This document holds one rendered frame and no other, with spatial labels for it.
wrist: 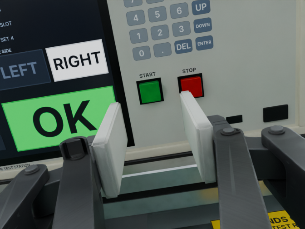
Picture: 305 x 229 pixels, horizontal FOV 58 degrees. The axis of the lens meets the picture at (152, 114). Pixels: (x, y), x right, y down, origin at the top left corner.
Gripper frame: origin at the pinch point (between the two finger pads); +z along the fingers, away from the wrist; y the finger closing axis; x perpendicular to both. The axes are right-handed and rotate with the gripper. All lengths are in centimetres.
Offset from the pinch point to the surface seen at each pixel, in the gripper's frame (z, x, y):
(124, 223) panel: 22.0, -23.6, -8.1
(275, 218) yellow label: 4.5, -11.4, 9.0
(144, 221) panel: 22.0, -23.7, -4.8
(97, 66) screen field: 9.7, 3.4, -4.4
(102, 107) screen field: 9.7, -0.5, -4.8
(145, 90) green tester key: 9.2, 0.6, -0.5
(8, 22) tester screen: 9.7, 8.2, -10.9
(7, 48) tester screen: 9.7, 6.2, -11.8
